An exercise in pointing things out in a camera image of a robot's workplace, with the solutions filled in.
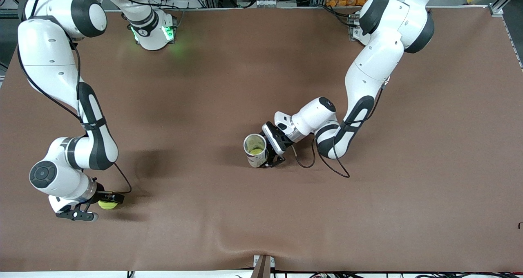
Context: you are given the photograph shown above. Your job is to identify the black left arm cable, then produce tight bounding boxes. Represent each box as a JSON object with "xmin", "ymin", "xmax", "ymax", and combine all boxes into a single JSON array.
[{"xmin": 292, "ymin": 76, "xmax": 391, "ymax": 179}]

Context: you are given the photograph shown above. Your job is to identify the blue white tennis ball can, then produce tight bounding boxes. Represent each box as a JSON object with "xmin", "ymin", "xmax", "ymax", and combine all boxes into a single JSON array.
[{"xmin": 244, "ymin": 133, "xmax": 269, "ymax": 168}]

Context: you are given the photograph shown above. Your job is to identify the brown post with grey bracket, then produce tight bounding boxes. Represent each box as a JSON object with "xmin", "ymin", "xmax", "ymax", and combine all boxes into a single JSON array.
[{"xmin": 250, "ymin": 254, "xmax": 277, "ymax": 278}]

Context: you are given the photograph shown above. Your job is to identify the brown table mat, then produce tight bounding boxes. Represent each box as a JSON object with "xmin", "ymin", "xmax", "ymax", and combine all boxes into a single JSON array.
[{"xmin": 0, "ymin": 6, "xmax": 523, "ymax": 272}]

